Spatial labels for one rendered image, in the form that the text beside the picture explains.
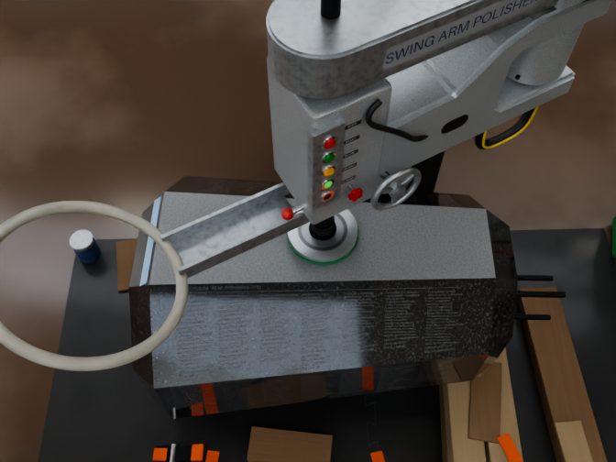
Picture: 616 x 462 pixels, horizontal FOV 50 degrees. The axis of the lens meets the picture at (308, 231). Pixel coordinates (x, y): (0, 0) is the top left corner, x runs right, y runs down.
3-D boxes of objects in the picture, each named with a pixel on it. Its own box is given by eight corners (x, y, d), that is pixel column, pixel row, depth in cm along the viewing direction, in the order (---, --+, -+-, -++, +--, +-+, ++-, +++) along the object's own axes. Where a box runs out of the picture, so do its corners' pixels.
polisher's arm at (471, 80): (515, 75, 209) (567, -65, 167) (564, 124, 198) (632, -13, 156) (313, 167, 190) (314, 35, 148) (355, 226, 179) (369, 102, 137)
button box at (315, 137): (335, 191, 165) (339, 114, 140) (340, 198, 163) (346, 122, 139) (306, 203, 163) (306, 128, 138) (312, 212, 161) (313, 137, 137)
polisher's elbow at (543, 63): (479, 58, 186) (496, 1, 170) (527, 29, 192) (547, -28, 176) (529, 98, 178) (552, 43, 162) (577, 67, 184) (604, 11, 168)
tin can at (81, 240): (73, 258, 294) (64, 243, 283) (87, 241, 299) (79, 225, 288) (91, 267, 292) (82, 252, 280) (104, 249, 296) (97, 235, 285)
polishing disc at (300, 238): (281, 208, 205) (281, 206, 204) (348, 196, 207) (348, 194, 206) (294, 268, 194) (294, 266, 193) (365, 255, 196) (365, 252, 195)
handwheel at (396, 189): (399, 171, 181) (405, 137, 168) (419, 198, 176) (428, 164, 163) (352, 193, 177) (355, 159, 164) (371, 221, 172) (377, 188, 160)
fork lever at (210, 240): (376, 140, 195) (378, 128, 191) (412, 187, 186) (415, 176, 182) (157, 235, 176) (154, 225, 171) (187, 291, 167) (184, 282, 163)
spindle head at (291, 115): (382, 125, 193) (400, -1, 155) (424, 178, 183) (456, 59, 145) (273, 174, 184) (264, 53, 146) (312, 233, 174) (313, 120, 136)
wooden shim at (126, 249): (116, 243, 298) (115, 241, 297) (138, 239, 299) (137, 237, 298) (118, 291, 285) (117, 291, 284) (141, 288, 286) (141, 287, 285)
